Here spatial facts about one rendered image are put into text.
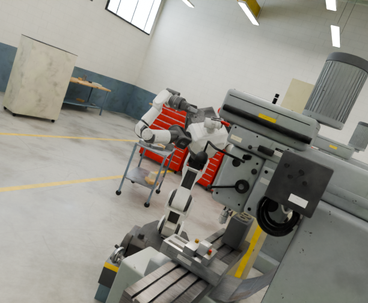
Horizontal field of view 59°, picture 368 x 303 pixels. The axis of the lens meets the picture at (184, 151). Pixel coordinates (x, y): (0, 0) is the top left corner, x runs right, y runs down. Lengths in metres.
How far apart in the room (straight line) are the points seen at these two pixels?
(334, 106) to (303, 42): 9.70
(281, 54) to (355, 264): 10.07
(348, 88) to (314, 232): 0.66
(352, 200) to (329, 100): 0.46
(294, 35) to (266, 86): 1.78
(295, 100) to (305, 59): 7.68
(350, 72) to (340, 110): 0.17
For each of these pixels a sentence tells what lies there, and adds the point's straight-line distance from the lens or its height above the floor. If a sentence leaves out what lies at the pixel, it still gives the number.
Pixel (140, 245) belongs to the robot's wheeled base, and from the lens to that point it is 2.59.
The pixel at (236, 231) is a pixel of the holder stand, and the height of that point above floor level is 1.06.
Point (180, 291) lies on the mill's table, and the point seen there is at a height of 0.95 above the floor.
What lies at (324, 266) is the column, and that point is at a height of 1.33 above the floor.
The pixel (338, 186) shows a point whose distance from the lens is 1.61.
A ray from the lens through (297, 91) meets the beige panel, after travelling 3.51.
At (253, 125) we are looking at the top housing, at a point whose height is 1.76.
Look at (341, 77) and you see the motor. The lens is 1.65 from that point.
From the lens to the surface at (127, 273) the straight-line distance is 2.05.
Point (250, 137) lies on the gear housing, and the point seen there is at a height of 1.70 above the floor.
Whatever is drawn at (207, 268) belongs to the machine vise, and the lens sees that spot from 1.74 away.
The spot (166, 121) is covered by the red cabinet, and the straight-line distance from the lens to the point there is 7.20.
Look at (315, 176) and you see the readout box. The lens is 1.35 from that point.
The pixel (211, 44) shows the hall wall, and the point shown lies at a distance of 12.10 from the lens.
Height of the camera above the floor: 1.80
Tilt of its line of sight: 10 degrees down
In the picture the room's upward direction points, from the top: 22 degrees clockwise
